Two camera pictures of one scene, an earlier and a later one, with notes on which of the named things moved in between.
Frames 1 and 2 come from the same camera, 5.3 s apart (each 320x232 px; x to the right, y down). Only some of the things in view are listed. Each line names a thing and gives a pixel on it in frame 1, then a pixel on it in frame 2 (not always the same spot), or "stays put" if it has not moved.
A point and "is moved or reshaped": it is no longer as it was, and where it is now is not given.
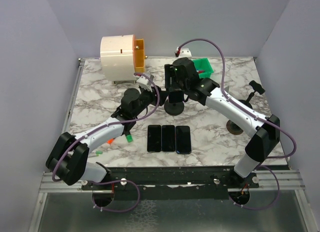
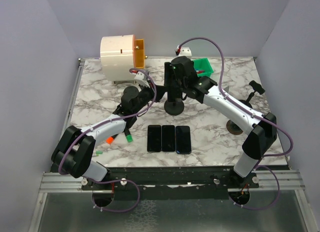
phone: x=183 y=142 stays put
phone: x=176 y=96 is moved or reshaped
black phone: x=154 y=138 stays put
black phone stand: x=173 y=109 stays put
